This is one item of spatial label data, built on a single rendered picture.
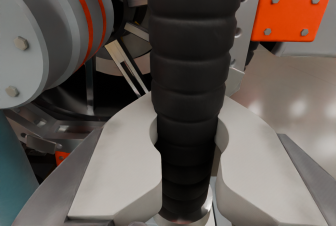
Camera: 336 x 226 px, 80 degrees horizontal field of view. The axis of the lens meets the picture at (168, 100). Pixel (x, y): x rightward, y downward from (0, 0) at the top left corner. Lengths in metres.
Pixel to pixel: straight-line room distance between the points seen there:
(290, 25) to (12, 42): 0.31
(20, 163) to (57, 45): 0.25
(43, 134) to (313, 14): 0.50
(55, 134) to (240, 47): 0.38
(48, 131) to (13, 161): 0.12
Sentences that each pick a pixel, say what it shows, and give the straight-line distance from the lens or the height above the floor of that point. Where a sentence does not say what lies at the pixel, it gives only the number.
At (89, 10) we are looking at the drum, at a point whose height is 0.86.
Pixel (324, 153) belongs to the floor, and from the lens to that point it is 1.56.
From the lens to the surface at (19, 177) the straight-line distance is 0.41.
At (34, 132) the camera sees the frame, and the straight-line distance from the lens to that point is 0.48.
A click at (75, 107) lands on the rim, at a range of 0.53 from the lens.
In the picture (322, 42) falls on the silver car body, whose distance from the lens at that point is 0.55.
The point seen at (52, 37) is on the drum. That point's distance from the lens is 0.19.
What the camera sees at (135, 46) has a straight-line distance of 0.58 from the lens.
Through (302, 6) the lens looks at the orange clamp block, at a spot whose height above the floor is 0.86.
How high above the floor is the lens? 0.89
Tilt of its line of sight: 31 degrees down
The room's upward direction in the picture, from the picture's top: straight up
